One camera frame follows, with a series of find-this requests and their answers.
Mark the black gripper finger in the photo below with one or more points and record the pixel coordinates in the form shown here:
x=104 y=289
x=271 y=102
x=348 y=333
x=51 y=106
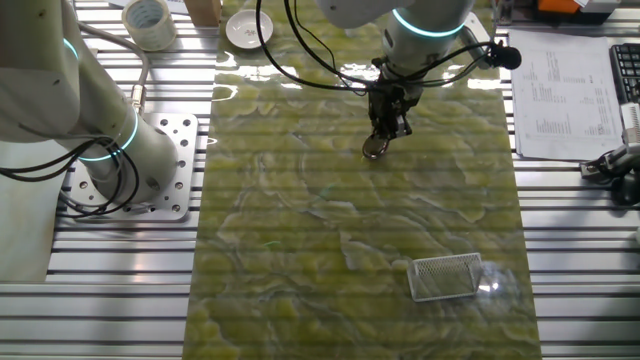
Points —
x=402 y=126
x=382 y=129

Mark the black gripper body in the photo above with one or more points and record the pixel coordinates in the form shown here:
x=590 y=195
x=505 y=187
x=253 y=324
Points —
x=392 y=102

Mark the white ceramic saucer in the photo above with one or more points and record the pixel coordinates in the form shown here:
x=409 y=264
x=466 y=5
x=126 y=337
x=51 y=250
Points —
x=249 y=29

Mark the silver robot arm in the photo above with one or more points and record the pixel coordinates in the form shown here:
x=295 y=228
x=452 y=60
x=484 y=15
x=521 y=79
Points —
x=75 y=100

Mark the green marble pattern mat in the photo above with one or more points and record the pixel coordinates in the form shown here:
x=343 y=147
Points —
x=325 y=225

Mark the black round knob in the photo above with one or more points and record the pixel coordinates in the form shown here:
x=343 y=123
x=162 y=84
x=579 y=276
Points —
x=507 y=57

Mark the printed list paper sheet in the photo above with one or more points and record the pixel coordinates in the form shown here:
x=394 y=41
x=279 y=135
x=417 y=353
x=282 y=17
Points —
x=565 y=100

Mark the clear glass bowl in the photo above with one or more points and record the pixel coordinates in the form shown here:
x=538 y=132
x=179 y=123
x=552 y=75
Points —
x=497 y=287

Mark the orange black device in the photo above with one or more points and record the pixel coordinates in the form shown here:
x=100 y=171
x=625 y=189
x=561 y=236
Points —
x=557 y=6

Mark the wooden block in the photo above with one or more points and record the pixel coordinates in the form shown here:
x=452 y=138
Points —
x=202 y=12

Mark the black keyboard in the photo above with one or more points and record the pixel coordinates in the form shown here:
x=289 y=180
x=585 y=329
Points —
x=627 y=70

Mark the clear tape roll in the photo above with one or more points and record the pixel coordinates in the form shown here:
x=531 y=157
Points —
x=150 y=25

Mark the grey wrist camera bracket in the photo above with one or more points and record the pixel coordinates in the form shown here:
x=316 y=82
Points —
x=475 y=35

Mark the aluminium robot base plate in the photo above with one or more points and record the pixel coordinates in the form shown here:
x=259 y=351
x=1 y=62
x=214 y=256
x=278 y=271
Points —
x=180 y=150

